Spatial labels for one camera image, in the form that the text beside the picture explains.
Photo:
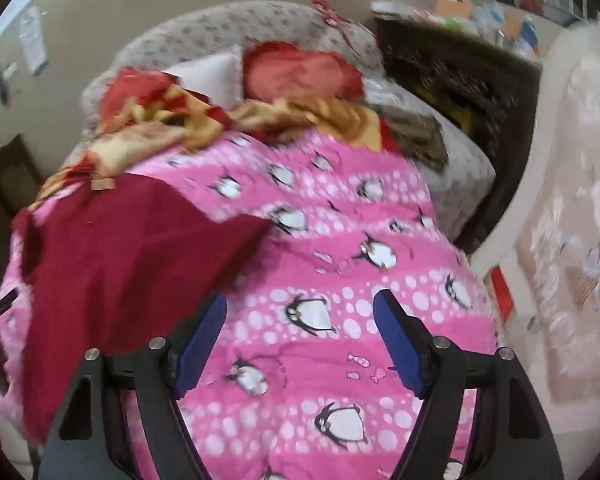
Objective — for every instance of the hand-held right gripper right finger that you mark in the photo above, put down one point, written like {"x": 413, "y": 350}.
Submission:
{"x": 400, "y": 347}

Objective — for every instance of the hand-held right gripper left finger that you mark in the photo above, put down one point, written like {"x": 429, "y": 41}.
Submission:
{"x": 200, "y": 345}

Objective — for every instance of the maroon knit sweater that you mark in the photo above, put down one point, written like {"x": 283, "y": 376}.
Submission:
{"x": 130, "y": 270}

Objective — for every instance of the red box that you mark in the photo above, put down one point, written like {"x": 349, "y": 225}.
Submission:
{"x": 500, "y": 290}

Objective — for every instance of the pink penguin print blanket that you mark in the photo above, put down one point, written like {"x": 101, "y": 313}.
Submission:
{"x": 330, "y": 240}

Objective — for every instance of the dark green cloth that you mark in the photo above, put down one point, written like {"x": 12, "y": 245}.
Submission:
{"x": 415, "y": 135}

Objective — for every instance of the beige floral cloth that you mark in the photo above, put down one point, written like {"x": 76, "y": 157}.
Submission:
{"x": 570, "y": 210}

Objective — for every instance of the red and gold quilt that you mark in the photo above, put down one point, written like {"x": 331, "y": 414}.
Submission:
{"x": 290, "y": 115}

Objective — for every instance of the dark wooden table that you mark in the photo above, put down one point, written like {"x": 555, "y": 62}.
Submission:
{"x": 10, "y": 180}

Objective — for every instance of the white pillow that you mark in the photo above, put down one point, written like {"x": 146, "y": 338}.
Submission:
{"x": 210, "y": 77}

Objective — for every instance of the dark wooden cabinet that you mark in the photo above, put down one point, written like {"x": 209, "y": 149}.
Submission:
{"x": 470, "y": 85}

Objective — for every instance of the red pillow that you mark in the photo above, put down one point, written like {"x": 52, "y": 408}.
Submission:
{"x": 300, "y": 72}

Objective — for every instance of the red patterned cloth decoration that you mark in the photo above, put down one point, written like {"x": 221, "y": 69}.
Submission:
{"x": 330, "y": 15}

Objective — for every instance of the pile of colourful packets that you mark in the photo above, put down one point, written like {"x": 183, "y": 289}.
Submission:
{"x": 480, "y": 15}

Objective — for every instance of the dark wall hanging object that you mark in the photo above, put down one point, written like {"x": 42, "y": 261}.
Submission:
{"x": 1, "y": 82}

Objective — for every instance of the white wall notice paper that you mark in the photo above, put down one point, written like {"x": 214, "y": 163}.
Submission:
{"x": 34, "y": 40}

